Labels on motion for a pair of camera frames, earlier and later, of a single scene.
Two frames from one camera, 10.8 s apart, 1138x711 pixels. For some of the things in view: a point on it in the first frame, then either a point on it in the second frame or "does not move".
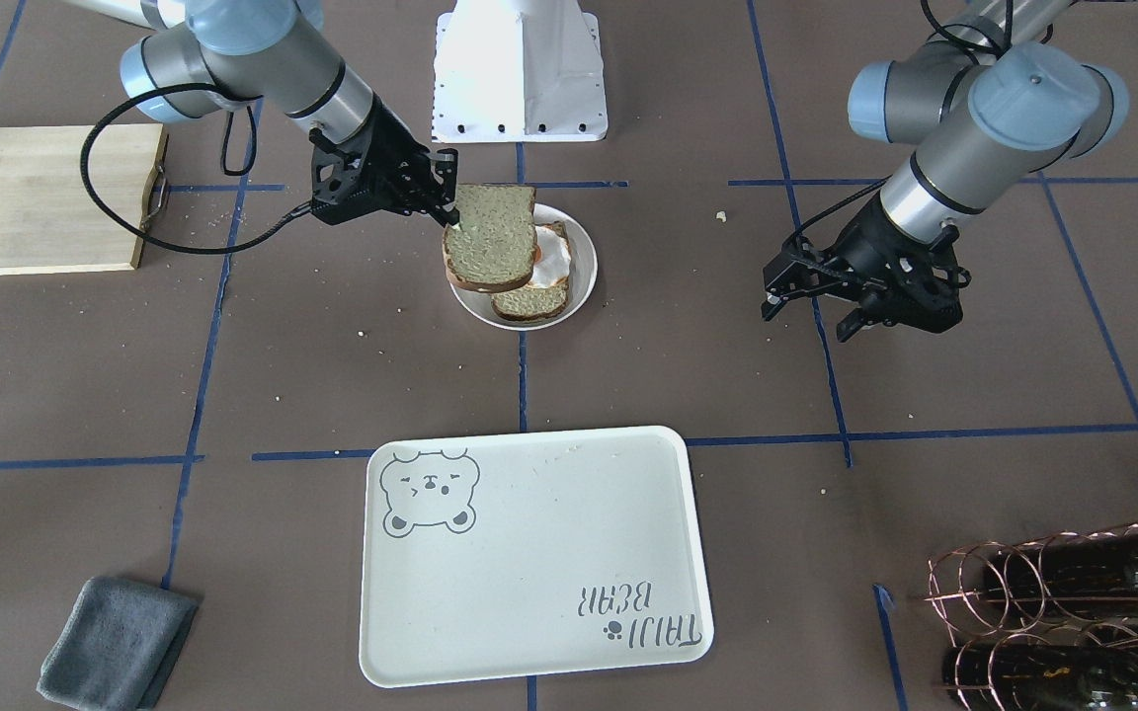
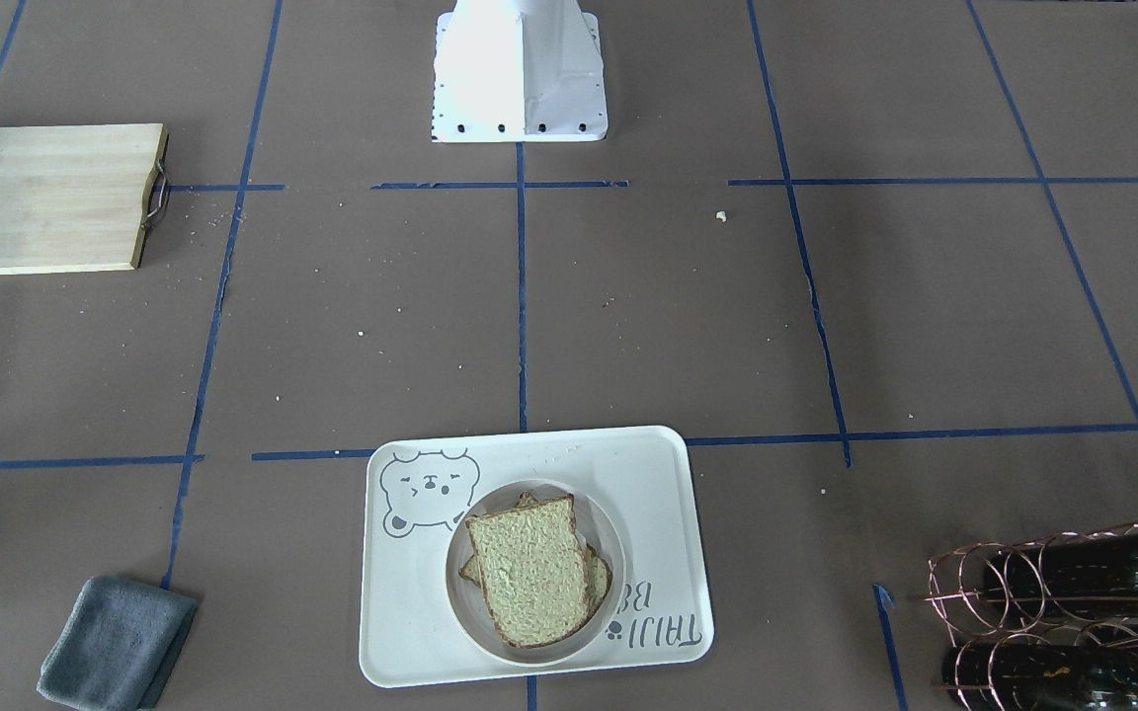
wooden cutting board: [13, 200] does not move
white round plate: [582, 278] to [594, 526]
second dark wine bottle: [1060, 677] does not move
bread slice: [528, 303] to [599, 573]
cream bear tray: [522, 554] does not move
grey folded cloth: [117, 645] does not move
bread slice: [494, 249] to [532, 567]
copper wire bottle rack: [1100, 620] does not move
